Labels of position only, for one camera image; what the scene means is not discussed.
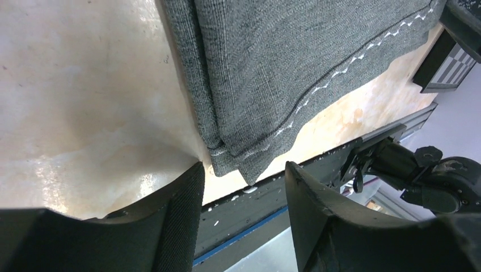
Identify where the aluminium frame rail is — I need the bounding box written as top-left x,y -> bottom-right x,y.
361,102 -> 438,141

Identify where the black white checkerboard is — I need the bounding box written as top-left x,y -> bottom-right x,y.
412,30 -> 476,94

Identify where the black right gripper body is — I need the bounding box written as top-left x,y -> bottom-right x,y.
440,0 -> 480,63

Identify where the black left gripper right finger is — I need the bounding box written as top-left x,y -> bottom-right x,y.
285,161 -> 480,271

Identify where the grey cloth napkin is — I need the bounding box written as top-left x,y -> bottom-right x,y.
162,0 -> 446,184

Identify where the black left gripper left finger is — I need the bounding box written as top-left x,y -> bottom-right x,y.
1,162 -> 205,271

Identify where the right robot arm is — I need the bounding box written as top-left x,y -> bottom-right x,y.
332,124 -> 480,214

